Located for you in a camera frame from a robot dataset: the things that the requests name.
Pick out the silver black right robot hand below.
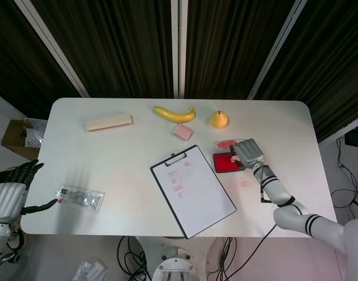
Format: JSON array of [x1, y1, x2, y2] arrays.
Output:
[[229, 138, 266, 170]]

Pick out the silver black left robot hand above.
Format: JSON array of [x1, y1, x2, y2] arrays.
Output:
[[0, 159, 59, 223]]

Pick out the red ink pad, clear lid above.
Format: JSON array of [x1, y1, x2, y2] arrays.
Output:
[[212, 139, 246, 174]]

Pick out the yellow pear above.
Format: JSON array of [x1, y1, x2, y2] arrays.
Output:
[[210, 109, 230, 129]]

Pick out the brown cardboard box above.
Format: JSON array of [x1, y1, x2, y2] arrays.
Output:
[[1, 118, 47, 162]]

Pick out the pink wrapped eraser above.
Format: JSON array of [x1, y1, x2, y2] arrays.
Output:
[[170, 124, 194, 141]]

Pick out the white stamped paper sheet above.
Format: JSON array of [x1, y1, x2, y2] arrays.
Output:
[[152, 146, 236, 238]]

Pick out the clear bag of metal pins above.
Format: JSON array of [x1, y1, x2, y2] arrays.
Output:
[[54, 183, 105, 213]]

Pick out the yellow banana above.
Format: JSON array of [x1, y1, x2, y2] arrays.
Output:
[[153, 105, 196, 123]]

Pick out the black clipboard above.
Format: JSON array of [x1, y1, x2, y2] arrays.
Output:
[[149, 144, 237, 240]]

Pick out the black box device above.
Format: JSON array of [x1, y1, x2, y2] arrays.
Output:
[[344, 125, 358, 147]]

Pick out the clear packets on floor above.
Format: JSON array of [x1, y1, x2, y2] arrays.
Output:
[[70, 259, 109, 281]]

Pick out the dark curtain panel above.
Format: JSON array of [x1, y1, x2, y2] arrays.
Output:
[[29, 0, 174, 99], [259, 0, 358, 143], [185, 0, 298, 100], [0, 0, 83, 119]]

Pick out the pink cream pencil case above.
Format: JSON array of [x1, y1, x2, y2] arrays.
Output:
[[84, 114, 135, 132]]

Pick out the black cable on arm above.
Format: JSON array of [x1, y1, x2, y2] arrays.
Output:
[[257, 162, 273, 205]]

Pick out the white floor rail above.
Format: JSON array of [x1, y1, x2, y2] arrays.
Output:
[[318, 112, 358, 146]]

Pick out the black floor cable bundle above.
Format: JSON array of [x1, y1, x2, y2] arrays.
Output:
[[331, 137, 358, 225], [212, 224, 278, 281], [117, 236, 152, 281]]

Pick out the white frame post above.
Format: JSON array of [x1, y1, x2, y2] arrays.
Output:
[[246, 0, 310, 101], [13, 0, 90, 98], [170, 0, 189, 99]]

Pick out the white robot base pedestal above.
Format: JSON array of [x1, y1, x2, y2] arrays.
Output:
[[134, 235, 216, 281]]

